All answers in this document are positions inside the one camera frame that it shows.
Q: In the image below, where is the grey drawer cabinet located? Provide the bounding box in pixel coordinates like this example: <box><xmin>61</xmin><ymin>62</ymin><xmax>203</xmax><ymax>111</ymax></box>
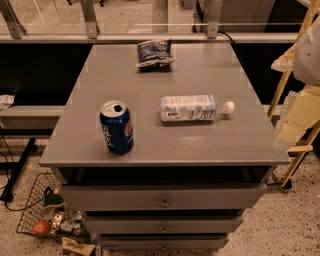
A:
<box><xmin>41</xmin><ymin>43</ymin><xmax>288</xmax><ymax>242</ymax></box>

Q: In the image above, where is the middle grey drawer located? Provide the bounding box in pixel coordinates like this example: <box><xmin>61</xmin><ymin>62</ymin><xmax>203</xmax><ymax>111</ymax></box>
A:
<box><xmin>84</xmin><ymin>216</ymin><xmax>243</xmax><ymax>235</ymax></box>

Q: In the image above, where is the blue chip bag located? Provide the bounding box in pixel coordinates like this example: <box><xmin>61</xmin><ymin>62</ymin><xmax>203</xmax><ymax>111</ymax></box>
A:
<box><xmin>136</xmin><ymin>39</ymin><xmax>176</xmax><ymax>68</ymax></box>

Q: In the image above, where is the orange fruit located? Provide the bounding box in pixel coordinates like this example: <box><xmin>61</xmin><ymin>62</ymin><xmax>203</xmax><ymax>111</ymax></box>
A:
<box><xmin>32</xmin><ymin>219</ymin><xmax>51</xmax><ymax>236</ymax></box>

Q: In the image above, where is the grey drawer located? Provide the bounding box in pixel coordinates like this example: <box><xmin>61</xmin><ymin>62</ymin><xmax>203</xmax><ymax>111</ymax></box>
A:
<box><xmin>84</xmin><ymin>216</ymin><xmax>243</xmax><ymax>235</ymax></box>
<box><xmin>98</xmin><ymin>235</ymin><xmax>228</xmax><ymax>250</ymax></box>
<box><xmin>60</xmin><ymin>183</ymin><xmax>267</xmax><ymax>211</ymax></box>

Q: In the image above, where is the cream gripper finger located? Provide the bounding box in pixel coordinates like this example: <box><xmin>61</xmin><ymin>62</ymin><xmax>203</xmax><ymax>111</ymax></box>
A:
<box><xmin>273</xmin><ymin>85</ymin><xmax>320</xmax><ymax>149</ymax></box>
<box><xmin>271</xmin><ymin>43</ymin><xmax>297</xmax><ymax>72</ymax></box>

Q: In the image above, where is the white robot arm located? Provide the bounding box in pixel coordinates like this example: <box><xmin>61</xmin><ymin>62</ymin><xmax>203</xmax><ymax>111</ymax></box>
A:
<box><xmin>271</xmin><ymin>17</ymin><xmax>320</xmax><ymax>150</ymax></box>

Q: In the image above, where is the top grey drawer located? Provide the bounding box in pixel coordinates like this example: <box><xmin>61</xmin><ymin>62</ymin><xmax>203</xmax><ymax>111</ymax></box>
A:
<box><xmin>60</xmin><ymin>183</ymin><xmax>267</xmax><ymax>211</ymax></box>

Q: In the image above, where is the tan snack bag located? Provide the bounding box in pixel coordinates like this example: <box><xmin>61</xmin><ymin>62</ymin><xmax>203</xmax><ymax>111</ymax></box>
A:
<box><xmin>61</xmin><ymin>237</ymin><xmax>95</xmax><ymax>256</ymax></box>

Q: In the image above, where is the crumpled silver wrapper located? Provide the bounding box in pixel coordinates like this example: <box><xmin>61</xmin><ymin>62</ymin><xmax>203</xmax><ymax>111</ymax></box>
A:
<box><xmin>51</xmin><ymin>211</ymin><xmax>82</xmax><ymax>235</ymax></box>

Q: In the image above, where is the blue Pepsi soda can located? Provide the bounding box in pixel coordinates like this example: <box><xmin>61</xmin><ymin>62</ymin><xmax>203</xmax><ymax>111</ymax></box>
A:
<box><xmin>100</xmin><ymin>100</ymin><xmax>133</xmax><ymax>154</ymax></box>

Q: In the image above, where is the white crumpled paper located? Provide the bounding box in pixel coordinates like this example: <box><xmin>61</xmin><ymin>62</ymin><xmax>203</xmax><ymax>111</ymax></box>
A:
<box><xmin>0</xmin><ymin>94</ymin><xmax>15</xmax><ymax>110</ymax></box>

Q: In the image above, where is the bottom grey drawer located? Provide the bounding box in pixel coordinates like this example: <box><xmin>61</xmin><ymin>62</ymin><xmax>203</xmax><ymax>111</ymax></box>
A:
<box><xmin>98</xmin><ymin>235</ymin><xmax>228</xmax><ymax>250</ymax></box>

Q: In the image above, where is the clear plastic bottle blue label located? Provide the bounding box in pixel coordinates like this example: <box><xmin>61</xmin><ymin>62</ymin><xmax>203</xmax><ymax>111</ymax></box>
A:
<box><xmin>160</xmin><ymin>95</ymin><xmax>235</xmax><ymax>122</ymax></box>

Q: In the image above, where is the green sponge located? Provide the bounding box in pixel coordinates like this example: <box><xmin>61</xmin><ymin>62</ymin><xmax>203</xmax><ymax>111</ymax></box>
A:
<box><xmin>43</xmin><ymin>194</ymin><xmax>65</xmax><ymax>208</ymax></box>

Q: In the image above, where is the black wire basket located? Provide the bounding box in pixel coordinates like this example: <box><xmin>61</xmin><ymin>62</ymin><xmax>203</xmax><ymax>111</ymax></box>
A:
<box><xmin>17</xmin><ymin>173</ymin><xmax>87</xmax><ymax>238</ymax></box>

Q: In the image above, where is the black cable on floor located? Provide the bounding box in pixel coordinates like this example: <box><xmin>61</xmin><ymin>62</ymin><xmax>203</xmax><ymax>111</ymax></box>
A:
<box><xmin>0</xmin><ymin>133</ymin><xmax>46</xmax><ymax>212</ymax></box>

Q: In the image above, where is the black metal stand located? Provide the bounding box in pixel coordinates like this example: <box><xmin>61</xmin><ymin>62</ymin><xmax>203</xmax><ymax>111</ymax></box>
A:
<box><xmin>0</xmin><ymin>128</ymin><xmax>53</xmax><ymax>202</ymax></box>

